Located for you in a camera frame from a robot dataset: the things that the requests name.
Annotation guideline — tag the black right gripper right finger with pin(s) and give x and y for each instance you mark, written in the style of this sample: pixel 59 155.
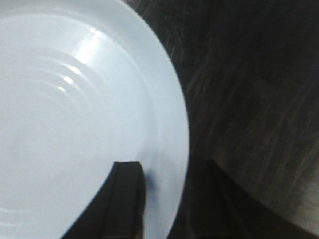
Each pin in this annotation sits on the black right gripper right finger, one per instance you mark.
pixel 213 218

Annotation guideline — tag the light blue plate robot-right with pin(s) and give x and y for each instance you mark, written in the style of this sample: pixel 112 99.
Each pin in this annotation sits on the light blue plate robot-right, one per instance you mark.
pixel 84 83

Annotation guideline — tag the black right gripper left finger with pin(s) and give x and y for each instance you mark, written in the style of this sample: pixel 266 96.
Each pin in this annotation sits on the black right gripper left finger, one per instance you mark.
pixel 124 217

